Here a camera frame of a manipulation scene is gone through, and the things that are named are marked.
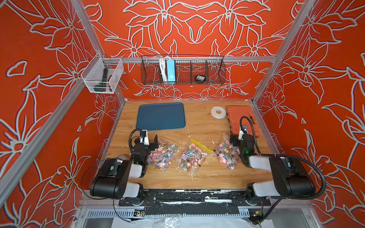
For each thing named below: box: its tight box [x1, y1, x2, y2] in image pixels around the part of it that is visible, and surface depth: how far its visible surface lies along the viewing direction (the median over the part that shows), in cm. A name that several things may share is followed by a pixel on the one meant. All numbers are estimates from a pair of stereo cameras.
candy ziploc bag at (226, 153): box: [212, 133, 240, 171], surface depth 89 cm
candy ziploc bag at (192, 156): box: [176, 138, 214, 181], surface depth 87 cm
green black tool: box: [93, 68, 108, 93], surface depth 83 cm
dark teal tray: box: [135, 102, 186, 131], surface depth 109 cm
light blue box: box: [166, 58, 176, 83], surface depth 91 cm
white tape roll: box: [211, 106, 227, 119], surface depth 112 cm
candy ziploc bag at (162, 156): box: [147, 136, 182, 172], surface depth 89 cm
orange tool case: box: [227, 105, 261, 137], surface depth 105 cm
